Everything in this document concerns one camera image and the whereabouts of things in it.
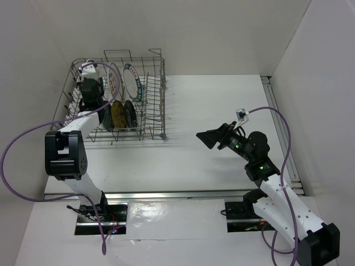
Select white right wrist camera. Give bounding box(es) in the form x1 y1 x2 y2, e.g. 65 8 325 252
230 109 249 130

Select black round plate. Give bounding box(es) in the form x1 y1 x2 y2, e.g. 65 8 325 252
124 100 138 131

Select white plate teal lettered rim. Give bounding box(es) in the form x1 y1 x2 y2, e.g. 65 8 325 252
123 63 143 103

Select white plate teal red rim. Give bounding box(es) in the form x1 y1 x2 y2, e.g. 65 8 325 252
92 64 104 98

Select grey wire dish rack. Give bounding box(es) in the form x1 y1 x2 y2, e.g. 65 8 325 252
50 48 166 144

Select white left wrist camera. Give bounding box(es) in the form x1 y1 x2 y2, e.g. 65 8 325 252
79 59 98 81

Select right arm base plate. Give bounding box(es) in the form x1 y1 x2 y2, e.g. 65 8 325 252
220 201 274 233

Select yellow patterned plate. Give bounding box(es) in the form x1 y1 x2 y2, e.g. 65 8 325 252
111 100 126 131

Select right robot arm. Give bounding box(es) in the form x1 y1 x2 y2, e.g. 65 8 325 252
196 124 340 265

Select white plate red characters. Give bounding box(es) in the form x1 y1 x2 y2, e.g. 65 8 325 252
106 63 123 101

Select silver aluminium front rail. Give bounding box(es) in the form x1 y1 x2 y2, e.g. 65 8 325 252
43 188 306 202

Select blue white patterned plate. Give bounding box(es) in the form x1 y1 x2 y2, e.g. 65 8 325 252
102 105 114 131

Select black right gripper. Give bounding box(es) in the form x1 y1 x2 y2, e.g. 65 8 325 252
196 121 253 162

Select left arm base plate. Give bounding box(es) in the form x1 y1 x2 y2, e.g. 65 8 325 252
67 203 128 236

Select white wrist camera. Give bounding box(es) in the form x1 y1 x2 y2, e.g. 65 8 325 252
79 59 98 81
230 109 249 130

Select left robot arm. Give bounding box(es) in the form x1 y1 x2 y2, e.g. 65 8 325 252
45 78 110 221

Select silver aluminium side rail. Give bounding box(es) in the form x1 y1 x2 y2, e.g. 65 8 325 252
260 76 305 196

